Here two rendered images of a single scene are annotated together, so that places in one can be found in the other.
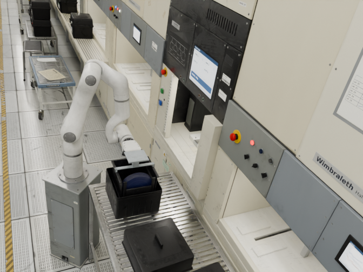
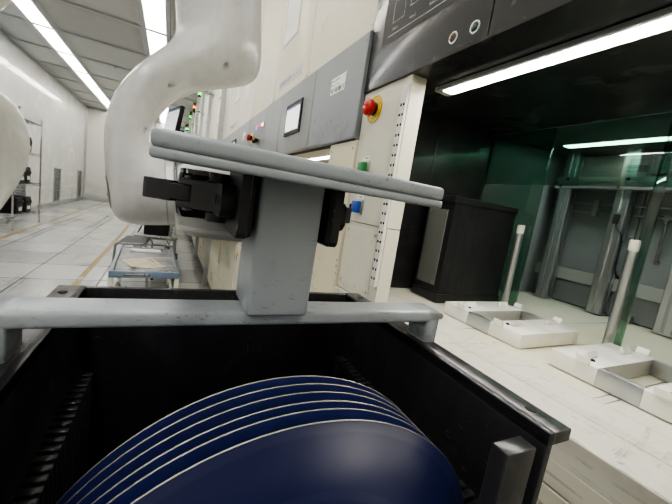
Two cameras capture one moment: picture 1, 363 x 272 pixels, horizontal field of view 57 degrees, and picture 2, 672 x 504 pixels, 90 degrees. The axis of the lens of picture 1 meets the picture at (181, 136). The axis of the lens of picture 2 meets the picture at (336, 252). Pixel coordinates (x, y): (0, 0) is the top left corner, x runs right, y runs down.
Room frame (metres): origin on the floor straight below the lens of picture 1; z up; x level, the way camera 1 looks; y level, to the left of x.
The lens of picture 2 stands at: (1.37, 0.20, 1.10)
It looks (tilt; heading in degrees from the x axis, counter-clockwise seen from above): 8 degrees down; 2
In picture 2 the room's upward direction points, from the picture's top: 9 degrees clockwise
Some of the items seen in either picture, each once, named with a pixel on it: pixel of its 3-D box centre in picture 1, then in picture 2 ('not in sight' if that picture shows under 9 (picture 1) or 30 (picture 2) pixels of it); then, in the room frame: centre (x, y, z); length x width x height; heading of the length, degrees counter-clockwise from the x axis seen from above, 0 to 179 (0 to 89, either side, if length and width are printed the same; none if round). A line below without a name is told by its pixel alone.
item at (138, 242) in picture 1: (158, 247); not in sight; (1.17, 0.02, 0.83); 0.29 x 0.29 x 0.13; 32
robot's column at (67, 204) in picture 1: (74, 214); not in sight; (1.69, 0.66, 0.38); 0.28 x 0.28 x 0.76; 75
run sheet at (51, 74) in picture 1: (52, 74); (143, 262); (3.73, 1.70, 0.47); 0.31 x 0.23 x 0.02; 51
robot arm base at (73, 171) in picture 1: (73, 163); not in sight; (1.69, 0.66, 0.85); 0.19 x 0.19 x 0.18
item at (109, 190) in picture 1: (132, 189); not in sight; (1.55, 0.24, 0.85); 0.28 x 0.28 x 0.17; 29
